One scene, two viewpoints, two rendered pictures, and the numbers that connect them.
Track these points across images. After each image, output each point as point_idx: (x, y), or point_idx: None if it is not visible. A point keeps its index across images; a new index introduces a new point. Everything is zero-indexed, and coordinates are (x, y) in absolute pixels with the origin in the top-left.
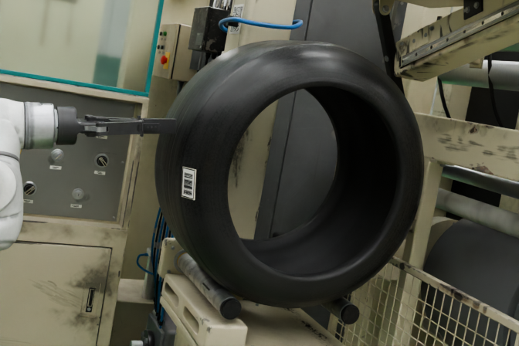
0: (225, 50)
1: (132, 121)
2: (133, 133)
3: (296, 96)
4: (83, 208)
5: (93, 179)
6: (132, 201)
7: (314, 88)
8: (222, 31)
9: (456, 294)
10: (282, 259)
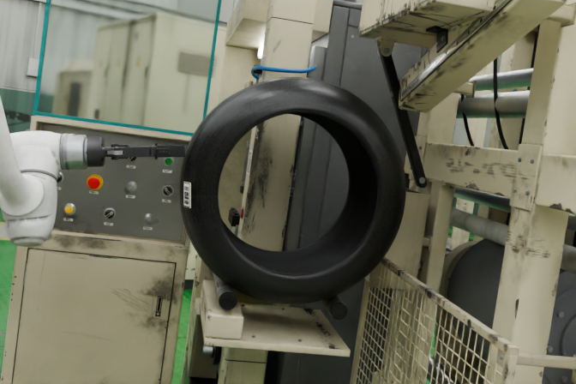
0: None
1: (146, 147)
2: (147, 156)
3: None
4: (153, 230)
5: (160, 206)
6: None
7: (321, 120)
8: None
9: (428, 292)
10: (298, 268)
